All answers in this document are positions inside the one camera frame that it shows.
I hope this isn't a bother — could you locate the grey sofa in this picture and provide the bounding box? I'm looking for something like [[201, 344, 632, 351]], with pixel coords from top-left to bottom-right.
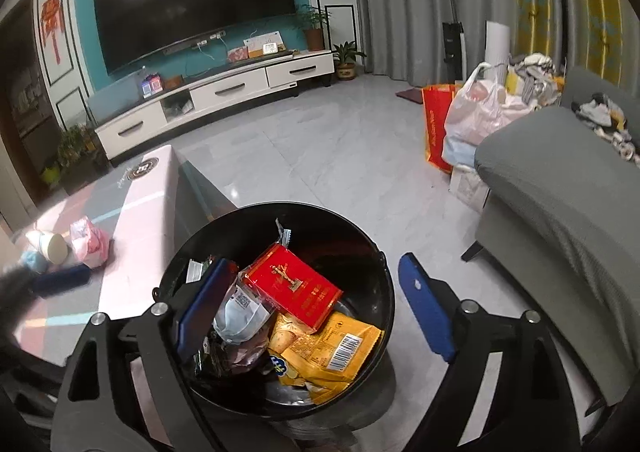
[[461, 67, 640, 408]]

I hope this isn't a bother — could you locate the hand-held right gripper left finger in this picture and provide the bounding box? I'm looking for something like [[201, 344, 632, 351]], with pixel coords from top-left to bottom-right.
[[50, 258, 240, 452]]

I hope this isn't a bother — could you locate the white cardboard carton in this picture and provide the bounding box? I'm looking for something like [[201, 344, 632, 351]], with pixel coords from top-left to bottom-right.
[[447, 164, 491, 213]]

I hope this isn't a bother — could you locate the pile of clothes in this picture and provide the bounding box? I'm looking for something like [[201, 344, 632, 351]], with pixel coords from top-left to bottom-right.
[[572, 92, 640, 165], [507, 52, 566, 108]]

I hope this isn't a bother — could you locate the red shopping bag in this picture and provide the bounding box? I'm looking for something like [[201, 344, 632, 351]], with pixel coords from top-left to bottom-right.
[[421, 83, 463, 175]]

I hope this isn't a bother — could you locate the grey curtain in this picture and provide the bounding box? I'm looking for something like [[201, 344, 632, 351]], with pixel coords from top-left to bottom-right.
[[347, 0, 640, 88]]

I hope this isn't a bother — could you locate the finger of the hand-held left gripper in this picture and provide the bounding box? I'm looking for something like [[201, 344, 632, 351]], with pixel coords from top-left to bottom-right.
[[0, 264, 92, 328]]

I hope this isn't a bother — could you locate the white television cabinet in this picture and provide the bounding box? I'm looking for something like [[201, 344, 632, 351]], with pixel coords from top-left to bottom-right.
[[94, 49, 336, 165]]

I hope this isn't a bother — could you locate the large black television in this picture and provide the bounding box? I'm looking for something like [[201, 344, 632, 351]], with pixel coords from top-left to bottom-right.
[[91, 0, 297, 78]]

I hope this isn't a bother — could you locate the clear face mask packet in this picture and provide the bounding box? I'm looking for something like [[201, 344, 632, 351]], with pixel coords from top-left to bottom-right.
[[212, 277, 276, 348]]

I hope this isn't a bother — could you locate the yellow snack bag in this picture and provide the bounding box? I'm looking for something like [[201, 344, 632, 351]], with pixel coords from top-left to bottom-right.
[[267, 312, 385, 405]]

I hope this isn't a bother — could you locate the white plastic bag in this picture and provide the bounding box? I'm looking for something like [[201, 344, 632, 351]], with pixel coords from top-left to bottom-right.
[[442, 62, 538, 168]]

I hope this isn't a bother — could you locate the silver green wrapper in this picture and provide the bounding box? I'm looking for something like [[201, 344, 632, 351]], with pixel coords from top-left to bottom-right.
[[186, 258, 218, 283]]

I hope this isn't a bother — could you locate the red gold-printed packet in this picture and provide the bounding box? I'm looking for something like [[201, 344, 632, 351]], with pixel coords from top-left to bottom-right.
[[240, 241, 343, 335]]

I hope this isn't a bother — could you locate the potted plant in brown pot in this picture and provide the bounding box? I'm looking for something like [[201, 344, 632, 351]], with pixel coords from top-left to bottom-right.
[[295, 4, 331, 52]]

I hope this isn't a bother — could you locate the potted plant in patterned pot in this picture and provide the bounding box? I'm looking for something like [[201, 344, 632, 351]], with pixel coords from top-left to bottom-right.
[[332, 42, 366, 81]]

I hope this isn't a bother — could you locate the glass fish tank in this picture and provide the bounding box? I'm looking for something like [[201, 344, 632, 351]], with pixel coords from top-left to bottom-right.
[[87, 69, 146, 125]]

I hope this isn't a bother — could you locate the black upright vacuum cleaner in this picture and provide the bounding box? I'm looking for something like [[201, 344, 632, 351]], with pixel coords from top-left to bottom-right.
[[432, 0, 471, 83]]

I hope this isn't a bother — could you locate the black round bin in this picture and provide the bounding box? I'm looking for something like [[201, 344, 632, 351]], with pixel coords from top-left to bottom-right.
[[152, 202, 396, 415]]

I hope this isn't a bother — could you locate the white blue-striped paper cup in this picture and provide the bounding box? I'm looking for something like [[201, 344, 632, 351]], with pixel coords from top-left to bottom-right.
[[25, 230, 68, 264]]

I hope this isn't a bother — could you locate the plant in dark planter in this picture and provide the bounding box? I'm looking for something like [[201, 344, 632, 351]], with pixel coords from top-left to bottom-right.
[[42, 124, 108, 188]]

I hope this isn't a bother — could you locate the dark display cabinet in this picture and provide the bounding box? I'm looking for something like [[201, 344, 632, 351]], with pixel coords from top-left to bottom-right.
[[0, 7, 63, 203]]

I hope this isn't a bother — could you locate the white desk calendar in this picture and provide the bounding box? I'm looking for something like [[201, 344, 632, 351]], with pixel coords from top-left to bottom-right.
[[243, 30, 285, 58]]

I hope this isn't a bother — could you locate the blue and red box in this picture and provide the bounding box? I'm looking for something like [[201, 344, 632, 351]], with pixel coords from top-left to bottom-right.
[[140, 74, 165, 99]]

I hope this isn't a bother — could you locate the white tall cylinder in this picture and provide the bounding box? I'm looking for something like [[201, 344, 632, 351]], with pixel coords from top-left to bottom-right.
[[484, 21, 510, 73]]

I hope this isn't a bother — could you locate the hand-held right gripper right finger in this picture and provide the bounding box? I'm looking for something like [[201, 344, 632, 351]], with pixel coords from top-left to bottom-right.
[[398, 252, 608, 452]]

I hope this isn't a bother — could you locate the red knot wall decoration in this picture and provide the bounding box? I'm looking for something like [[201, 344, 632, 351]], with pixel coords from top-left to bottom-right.
[[40, 0, 66, 65]]

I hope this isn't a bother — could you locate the pink tissue packet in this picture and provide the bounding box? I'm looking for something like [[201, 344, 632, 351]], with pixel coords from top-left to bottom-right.
[[70, 216, 112, 269]]

